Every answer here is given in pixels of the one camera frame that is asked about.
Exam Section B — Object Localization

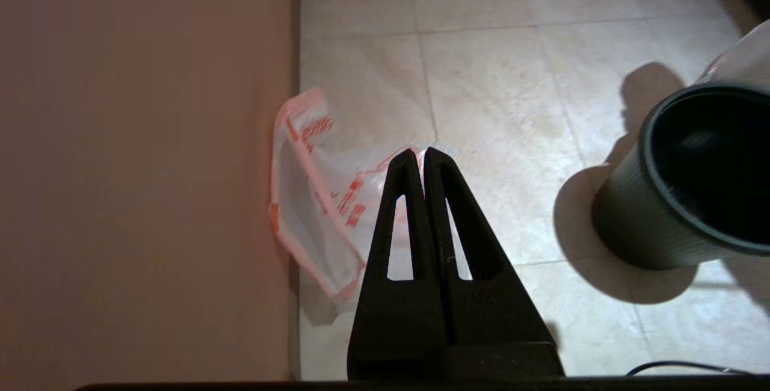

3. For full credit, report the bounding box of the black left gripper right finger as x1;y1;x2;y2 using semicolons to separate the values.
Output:
424;147;565;380

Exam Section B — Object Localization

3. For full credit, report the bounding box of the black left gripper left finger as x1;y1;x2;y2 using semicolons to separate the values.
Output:
348;149;447;380

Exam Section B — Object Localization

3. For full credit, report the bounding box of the white red-printed trash bag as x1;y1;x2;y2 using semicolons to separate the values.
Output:
698;18;770;94
269;87;464;313

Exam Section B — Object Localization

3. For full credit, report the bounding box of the black round trash bin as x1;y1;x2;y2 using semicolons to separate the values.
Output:
591;83;770;270

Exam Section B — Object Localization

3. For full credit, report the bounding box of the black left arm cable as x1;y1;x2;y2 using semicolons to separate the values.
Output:
626;360;753;377

